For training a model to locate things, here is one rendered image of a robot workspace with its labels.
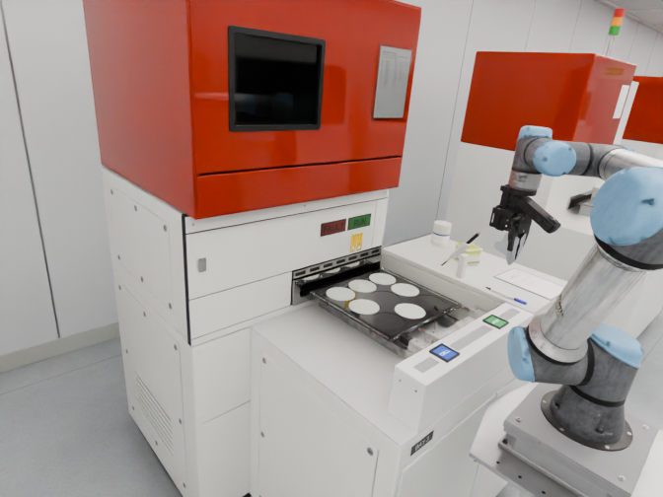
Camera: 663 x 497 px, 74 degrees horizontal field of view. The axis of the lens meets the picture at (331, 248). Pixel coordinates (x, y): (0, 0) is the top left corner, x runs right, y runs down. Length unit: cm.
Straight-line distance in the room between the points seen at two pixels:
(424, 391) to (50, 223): 214
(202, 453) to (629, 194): 141
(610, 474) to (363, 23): 126
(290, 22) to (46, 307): 212
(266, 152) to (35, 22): 158
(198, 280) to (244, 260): 15
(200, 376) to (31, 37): 176
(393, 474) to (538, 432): 34
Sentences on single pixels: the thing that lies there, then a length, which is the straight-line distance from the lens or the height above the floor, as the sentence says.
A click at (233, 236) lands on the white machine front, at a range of 129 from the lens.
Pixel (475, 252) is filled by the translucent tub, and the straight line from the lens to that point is 172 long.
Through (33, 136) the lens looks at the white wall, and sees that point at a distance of 259.
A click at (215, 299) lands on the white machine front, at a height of 95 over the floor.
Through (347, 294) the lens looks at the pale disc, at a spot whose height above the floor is 90.
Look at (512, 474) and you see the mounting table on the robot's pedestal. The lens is 113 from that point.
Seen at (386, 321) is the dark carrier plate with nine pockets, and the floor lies 90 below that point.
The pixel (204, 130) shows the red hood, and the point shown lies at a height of 144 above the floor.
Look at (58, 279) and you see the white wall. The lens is 280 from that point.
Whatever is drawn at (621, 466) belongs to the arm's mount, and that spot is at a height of 89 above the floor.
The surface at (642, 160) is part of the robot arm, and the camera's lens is 106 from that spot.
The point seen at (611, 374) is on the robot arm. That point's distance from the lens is 110.
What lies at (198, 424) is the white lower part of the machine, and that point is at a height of 52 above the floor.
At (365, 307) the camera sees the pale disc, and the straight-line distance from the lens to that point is 144.
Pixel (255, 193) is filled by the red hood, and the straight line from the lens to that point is 123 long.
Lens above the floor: 159
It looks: 21 degrees down
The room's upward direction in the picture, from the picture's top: 5 degrees clockwise
